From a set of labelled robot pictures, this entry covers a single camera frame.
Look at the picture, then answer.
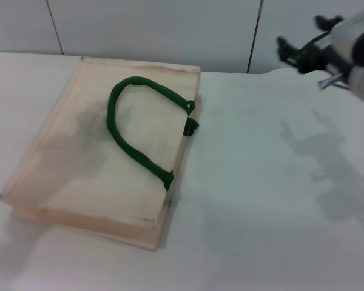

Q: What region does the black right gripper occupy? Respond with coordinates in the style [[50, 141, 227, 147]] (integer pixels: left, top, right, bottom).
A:
[[275, 15, 352, 75]]

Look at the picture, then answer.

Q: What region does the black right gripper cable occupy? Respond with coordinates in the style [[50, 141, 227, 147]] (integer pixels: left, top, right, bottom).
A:
[[308, 30, 333, 46]]

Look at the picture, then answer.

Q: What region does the cream handbag with green handles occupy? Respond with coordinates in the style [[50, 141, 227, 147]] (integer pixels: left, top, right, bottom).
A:
[[0, 56, 203, 252]]

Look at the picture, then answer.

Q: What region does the silver metal connector plug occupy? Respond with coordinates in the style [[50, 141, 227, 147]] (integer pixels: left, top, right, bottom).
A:
[[318, 72, 344, 90]]

